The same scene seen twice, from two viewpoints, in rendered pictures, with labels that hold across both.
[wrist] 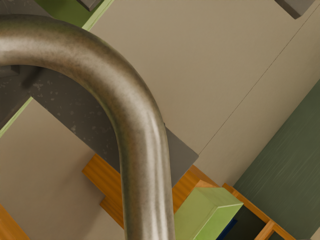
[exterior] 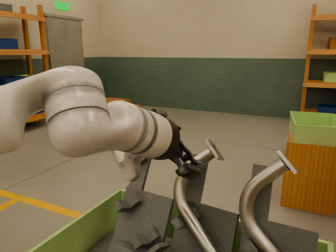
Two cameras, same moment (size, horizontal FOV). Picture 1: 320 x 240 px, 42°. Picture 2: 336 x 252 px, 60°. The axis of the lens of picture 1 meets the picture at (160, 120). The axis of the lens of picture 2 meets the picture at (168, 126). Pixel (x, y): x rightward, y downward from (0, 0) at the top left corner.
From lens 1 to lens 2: 0.50 m
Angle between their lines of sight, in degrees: 27
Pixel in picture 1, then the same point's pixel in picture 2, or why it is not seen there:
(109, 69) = (177, 182)
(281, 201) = (288, 87)
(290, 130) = (243, 108)
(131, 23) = not seen: hidden behind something
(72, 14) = not seen: hidden behind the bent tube
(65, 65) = (181, 192)
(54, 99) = (196, 195)
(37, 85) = (195, 201)
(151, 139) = not seen: hidden behind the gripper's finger
